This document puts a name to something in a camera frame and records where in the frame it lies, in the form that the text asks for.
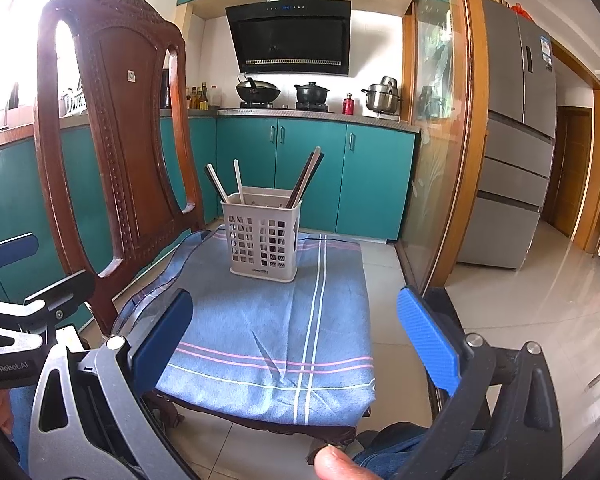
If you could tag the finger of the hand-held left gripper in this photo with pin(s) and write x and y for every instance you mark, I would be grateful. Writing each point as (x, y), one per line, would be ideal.
(10, 251)
(62, 287)

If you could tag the silver refrigerator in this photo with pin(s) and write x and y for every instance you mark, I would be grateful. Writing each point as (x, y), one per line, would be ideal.
(510, 170)

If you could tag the pale plain chopstick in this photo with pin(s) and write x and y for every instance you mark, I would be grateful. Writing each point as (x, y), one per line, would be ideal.
(307, 175)

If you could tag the black range hood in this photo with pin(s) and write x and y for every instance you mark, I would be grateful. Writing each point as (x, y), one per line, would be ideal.
(290, 35)

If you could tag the grey kitchen countertop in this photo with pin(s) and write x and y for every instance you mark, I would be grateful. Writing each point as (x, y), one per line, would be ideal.
(375, 119)

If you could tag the carved wooden chair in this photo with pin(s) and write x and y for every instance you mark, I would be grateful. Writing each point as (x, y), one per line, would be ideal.
(125, 135)

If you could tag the red canister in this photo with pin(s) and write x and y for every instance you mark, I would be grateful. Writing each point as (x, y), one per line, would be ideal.
(348, 106)

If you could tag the person's left leg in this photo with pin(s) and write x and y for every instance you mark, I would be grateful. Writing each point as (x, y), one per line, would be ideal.
(20, 415)

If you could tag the person's leg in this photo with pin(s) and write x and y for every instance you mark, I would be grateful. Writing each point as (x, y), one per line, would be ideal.
(395, 455)
(20, 415)

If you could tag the stainless steel pot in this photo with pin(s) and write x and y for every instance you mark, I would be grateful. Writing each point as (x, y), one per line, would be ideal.
(382, 99)

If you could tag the black chopstick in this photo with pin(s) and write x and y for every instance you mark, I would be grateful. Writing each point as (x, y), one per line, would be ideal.
(311, 180)
(217, 182)

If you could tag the cooking oil bottle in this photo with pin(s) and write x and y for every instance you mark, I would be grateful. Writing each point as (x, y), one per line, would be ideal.
(216, 99)

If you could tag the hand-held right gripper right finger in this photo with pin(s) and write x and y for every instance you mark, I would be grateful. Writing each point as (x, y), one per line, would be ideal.
(425, 345)

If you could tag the person's right hand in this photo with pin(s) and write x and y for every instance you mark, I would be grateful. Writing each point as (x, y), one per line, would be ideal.
(340, 466)

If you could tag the gas stove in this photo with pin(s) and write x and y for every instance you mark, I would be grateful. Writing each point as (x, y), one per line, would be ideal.
(310, 108)

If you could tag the wood framed glass sliding door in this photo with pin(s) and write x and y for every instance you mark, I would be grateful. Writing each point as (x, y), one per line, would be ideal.
(440, 135)

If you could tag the person's right leg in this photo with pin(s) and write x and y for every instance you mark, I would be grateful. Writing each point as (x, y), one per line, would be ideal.
(395, 455)

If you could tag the brown wooden door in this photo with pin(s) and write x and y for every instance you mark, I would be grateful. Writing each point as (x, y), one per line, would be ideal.
(572, 170)

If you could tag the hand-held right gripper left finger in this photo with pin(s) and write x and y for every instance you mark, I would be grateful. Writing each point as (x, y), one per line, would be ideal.
(162, 340)

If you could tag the pale patterned chopstick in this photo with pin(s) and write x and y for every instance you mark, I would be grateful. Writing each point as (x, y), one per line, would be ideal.
(238, 180)

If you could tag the white dish rack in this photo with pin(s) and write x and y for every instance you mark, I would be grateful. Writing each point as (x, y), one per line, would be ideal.
(75, 102)

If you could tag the black cooking pot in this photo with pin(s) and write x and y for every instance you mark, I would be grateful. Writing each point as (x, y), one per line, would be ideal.
(311, 95)

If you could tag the blue checked cloth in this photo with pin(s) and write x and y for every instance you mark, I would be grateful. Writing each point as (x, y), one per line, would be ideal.
(280, 330)

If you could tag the teal lower kitchen cabinets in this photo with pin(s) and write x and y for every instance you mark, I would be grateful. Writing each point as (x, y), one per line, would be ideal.
(305, 170)

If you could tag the small condiment bottle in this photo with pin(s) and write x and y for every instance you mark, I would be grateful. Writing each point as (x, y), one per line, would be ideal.
(193, 99)

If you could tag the black wok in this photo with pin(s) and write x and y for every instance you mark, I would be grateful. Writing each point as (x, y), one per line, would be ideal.
(258, 92)

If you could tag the red bag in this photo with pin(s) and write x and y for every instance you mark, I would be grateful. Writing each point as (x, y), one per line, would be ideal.
(519, 11)

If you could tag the white plastic utensil basket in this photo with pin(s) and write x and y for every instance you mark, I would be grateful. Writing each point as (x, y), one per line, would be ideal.
(260, 240)

